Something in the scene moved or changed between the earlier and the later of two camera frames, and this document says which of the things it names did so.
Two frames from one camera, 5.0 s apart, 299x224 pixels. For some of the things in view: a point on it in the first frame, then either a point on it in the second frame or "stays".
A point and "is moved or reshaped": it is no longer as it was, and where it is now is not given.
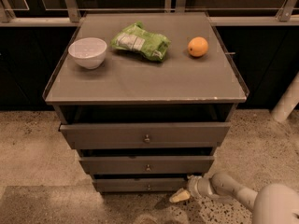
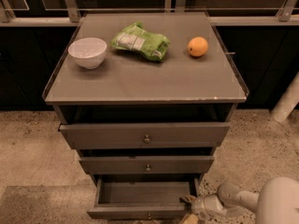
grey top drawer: [146, 135] stays
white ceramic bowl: [89, 52] stays
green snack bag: [138, 38] stays
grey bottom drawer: [139, 184] is moved or reshaped
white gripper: [195, 187] → [202, 205]
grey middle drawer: [148, 164] stays
